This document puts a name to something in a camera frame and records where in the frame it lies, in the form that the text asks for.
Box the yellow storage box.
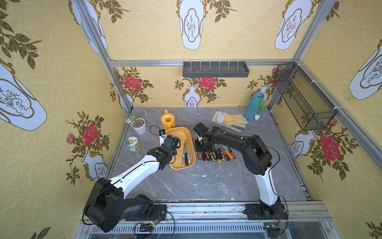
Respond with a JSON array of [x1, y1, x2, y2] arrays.
[[166, 126, 197, 170]]

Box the black ribbed handle screwdriver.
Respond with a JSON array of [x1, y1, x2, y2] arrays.
[[184, 140, 189, 166]]

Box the black yellow cap screwdriver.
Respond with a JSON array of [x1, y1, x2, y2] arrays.
[[214, 149, 222, 163]]

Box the red handled screwdriver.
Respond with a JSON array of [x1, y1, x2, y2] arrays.
[[229, 148, 236, 159]]

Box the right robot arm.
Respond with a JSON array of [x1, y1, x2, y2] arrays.
[[194, 122, 285, 219]]

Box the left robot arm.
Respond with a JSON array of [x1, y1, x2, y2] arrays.
[[83, 135, 181, 233]]

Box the yellow white work glove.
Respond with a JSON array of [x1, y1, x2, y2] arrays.
[[211, 111, 248, 132]]

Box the yellow watering can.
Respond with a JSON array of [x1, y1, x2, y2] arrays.
[[161, 109, 177, 131]]

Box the round tape tin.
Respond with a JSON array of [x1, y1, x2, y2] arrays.
[[125, 136, 142, 153]]

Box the white potted plant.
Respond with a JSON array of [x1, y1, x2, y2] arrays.
[[125, 114, 146, 134]]

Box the teal vase with flower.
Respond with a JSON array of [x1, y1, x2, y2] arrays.
[[244, 92, 265, 120]]

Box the small clear handle screwdriver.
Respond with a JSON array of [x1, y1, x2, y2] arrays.
[[182, 142, 186, 167]]

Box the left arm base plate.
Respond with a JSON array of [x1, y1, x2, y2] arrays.
[[124, 204, 167, 222]]

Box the grey wall shelf rack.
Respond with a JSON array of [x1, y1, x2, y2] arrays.
[[182, 60, 250, 78]]

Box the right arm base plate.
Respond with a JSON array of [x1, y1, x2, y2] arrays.
[[243, 203, 288, 221]]

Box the black wire mesh basket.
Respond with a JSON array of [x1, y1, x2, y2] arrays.
[[274, 63, 337, 130]]

